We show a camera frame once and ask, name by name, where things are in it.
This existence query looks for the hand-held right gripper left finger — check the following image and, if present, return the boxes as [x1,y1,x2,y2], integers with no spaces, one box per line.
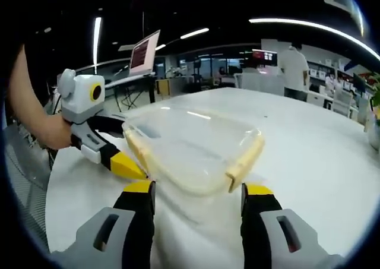
[52,180,157,269]

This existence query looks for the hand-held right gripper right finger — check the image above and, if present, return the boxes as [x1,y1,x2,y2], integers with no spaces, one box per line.
[240,183,343,269]

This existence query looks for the clear box with yellow buckles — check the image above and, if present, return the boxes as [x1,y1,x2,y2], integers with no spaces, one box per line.
[122,107,266,197]

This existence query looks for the white side desk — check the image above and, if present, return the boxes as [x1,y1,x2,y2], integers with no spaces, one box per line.
[74,58,159,109]

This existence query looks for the short ceiling light strip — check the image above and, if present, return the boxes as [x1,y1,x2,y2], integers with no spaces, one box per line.
[180,27,210,40]
[93,17,103,67]

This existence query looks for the grey mesh office chair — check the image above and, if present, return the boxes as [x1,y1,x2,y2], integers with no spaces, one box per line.
[5,125,55,254]

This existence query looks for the open laptop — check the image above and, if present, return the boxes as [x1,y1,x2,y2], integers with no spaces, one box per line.
[129,29,162,77]

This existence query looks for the green potted plant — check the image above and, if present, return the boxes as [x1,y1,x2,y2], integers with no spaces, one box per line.
[367,84,380,151]

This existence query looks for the monitor with red screen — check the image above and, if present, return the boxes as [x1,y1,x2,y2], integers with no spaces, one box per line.
[252,49,278,68]

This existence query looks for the long ceiling light strip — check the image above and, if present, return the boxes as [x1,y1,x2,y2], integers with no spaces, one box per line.
[248,17,380,62]

